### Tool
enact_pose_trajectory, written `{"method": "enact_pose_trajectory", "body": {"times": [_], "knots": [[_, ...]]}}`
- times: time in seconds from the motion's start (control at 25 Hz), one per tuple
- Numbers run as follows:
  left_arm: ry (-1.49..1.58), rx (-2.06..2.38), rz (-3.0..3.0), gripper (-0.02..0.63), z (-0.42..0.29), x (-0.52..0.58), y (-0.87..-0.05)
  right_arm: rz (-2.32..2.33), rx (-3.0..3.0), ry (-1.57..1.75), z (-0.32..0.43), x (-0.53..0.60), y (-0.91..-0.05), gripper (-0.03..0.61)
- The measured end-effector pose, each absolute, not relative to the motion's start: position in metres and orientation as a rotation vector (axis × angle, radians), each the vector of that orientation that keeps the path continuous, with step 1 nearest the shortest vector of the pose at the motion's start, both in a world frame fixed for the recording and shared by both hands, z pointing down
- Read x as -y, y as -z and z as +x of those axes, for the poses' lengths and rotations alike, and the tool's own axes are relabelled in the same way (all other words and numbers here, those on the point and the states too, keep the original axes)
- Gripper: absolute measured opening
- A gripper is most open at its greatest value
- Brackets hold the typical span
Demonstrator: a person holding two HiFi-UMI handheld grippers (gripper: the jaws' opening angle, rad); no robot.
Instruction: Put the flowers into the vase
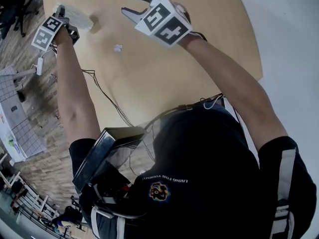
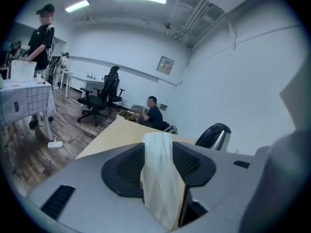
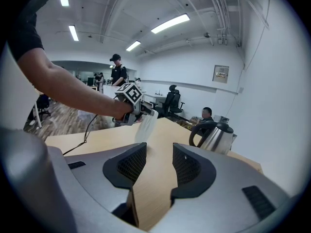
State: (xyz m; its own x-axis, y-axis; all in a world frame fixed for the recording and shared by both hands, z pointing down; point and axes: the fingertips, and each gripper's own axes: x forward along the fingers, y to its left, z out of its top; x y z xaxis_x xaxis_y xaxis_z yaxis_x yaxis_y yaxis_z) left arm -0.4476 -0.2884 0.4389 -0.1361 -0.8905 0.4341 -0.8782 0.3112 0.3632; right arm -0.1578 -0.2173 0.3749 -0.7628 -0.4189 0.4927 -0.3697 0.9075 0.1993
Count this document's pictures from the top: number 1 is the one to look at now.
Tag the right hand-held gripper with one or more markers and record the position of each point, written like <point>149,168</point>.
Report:
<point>162,21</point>

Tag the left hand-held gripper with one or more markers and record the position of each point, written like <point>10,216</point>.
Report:
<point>46,32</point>

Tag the white cleaning cloth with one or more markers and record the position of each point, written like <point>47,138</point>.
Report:
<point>77,17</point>

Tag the person's right forearm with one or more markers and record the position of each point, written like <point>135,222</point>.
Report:
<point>236,88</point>

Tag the person's left forearm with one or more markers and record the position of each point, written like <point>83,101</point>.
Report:
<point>72,91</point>

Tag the small white paper scrap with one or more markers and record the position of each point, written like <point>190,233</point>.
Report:
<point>118,48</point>

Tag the black office chair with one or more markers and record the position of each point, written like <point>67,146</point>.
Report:
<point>10,16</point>

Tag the white power strip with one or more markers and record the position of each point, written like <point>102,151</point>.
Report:
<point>39,66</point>

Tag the light wooden table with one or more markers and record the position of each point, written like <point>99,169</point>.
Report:
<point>149,78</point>

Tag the table with checked cloth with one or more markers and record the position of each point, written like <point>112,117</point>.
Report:
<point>15,123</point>

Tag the black chest-mounted screen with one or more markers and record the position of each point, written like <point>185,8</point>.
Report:
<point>102,155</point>

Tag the person's black shirt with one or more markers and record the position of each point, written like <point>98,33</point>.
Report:
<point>211,170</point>

